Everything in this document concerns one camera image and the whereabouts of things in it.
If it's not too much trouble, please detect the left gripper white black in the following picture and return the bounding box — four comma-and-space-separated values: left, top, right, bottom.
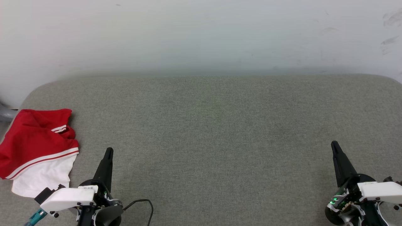
40, 147, 123, 226

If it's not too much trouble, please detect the grey metal frame tube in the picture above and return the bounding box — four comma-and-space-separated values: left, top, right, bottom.
0, 102, 18, 122

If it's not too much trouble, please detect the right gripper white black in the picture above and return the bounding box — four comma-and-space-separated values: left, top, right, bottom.
325, 141, 402, 226

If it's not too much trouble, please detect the red and white jersey shirt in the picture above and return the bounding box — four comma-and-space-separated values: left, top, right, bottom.
0, 108, 80, 198

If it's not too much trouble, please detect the thin black cable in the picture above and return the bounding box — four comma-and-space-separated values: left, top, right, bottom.
123, 199, 154, 226

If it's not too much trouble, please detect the teal camera cable connector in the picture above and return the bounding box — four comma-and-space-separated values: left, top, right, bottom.
24, 209, 47, 226

